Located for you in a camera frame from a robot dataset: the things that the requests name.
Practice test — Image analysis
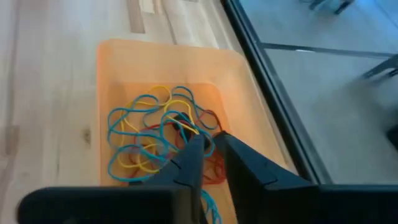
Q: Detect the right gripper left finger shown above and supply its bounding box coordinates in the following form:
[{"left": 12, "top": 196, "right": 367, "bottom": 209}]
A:
[{"left": 129, "top": 133, "right": 207, "bottom": 219}]

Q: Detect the black aluminium table frame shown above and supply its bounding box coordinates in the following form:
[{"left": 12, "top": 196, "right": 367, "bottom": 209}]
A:
[{"left": 221, "top": 0, "right": 335, "bottom": 186}]

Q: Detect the wide black rubber band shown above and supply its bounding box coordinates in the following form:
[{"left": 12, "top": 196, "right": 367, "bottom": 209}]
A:
[{"left": 172, "top": 111, "right": 196, "bottom": 131}]

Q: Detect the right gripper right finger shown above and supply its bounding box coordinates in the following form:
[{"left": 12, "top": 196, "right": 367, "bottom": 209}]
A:
[{"left": 213, "top": 130, "right": 318, "bottom": 224}]

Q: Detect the orange translucent plastic bin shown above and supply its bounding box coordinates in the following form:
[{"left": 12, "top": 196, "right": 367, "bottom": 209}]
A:
[{"left": 96, "top": 39, "right": 299, "bottom": 224}]

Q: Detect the yellow rubber band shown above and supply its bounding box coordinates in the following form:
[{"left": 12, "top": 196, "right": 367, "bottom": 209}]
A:
[
  {"left": 118, "top": 85, "right": 172, "bottom": 131},
  {"left": 117, "top": 99, "right": 200, "bottom": 174}
]

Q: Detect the teal rubber band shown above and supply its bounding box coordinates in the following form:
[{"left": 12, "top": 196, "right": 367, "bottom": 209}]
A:
[
  {"left": 107, "top": 94, "right": 171, "bottom": 183},
  {"left": 141, "top": 85, "right": 220, "bottom": 131},
  {"left": 200, "top": 189, "right": 223, "bottom": 224}
]

